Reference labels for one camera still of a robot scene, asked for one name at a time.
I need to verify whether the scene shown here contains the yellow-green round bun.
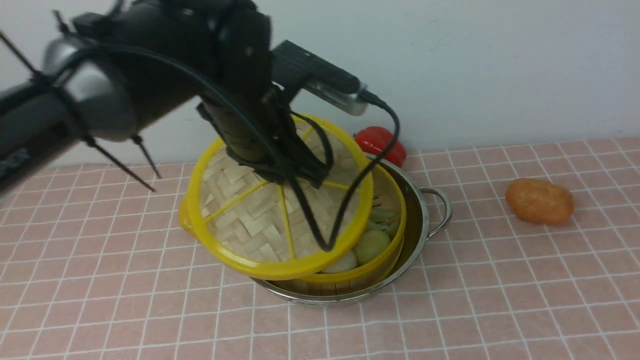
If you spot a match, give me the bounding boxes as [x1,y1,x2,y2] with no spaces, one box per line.
[352,230,391,266]

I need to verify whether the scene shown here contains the green dumpling right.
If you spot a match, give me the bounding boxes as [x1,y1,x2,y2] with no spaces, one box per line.
[366,207,400,239]

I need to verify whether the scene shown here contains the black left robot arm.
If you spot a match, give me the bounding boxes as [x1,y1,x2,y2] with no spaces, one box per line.
[1,0,334,194]

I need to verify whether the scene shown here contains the red toy bell pepper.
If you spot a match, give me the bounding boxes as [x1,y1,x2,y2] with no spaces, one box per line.
[353,126,408,168]

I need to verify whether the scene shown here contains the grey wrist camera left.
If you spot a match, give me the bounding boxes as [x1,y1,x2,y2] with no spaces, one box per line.
[271,40,368,117]

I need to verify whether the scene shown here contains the orange toy potato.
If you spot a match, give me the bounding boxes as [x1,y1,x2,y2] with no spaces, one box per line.
[505,178,576,225]

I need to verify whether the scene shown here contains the stainless steel pot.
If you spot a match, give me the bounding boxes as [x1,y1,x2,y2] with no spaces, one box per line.
[254,160,453,308]

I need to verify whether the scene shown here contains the yellow bamboo steamer lid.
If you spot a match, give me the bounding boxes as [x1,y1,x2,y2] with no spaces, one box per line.
[179,115,374,281]

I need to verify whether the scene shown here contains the pink checkered tablecloth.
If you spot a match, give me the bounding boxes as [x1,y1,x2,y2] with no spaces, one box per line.
[0,137,640,360]

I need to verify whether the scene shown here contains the yellow bamboo steamer basket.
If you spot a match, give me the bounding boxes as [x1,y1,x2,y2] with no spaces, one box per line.
[272,165,407,297]

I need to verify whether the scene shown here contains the white bun bottom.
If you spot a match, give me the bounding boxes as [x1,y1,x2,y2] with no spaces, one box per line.
[319,250,358,274]

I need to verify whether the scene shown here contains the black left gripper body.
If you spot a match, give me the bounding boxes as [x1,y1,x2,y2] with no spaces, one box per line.
[196,99,335,188]

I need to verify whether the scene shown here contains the black camera cable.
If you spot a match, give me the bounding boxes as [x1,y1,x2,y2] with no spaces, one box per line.
[50,42,402,252]

